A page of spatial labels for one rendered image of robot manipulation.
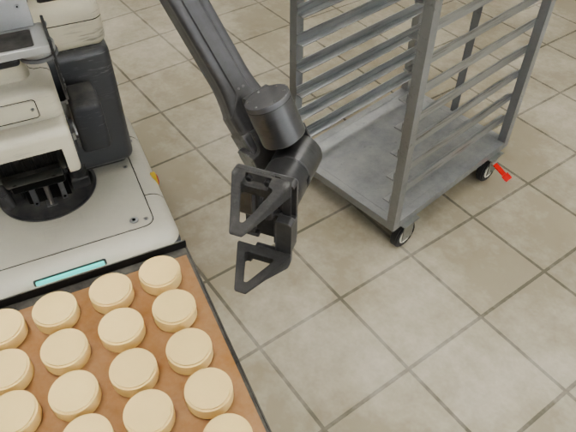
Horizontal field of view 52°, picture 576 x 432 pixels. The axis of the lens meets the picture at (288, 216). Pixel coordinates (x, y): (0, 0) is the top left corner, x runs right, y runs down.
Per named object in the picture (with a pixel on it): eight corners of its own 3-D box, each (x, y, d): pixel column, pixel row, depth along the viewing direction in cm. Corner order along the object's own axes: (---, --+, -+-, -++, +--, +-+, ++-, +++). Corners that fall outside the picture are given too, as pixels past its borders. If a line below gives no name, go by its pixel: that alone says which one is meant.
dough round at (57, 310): (66, 293, 71) (61, 283, 70) (89, 316, 69) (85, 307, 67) (27, 318, 69) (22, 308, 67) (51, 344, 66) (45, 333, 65)
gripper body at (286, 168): (291, 250, 71) (311, 209, 76) (292, 189, 64) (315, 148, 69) (242, 236, 73) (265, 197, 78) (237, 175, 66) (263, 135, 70)
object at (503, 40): (406, 104, 153) (408, 94, 151) (398, 99, 155) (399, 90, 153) (538, 23, 184) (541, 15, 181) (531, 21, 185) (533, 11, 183)
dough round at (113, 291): (83, 308, 70) (79, 297, 68) (108, 277, 73) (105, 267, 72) (119, 321, 68) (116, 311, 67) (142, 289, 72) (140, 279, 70)
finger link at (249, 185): (267, 274, 63) (297, 215, 69) (266, 229, 57) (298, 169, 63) (209, 256, 64) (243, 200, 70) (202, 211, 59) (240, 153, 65)
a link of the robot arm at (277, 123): (294, 135, 84) (245, 167, 82) (263, 63, 78) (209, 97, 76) (340, 159, 75) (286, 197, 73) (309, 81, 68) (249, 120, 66)
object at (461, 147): (389, 203, 179) (391, 195, 177) (382, 198, 180) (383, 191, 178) (507, 118, 209) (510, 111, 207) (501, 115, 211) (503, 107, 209)
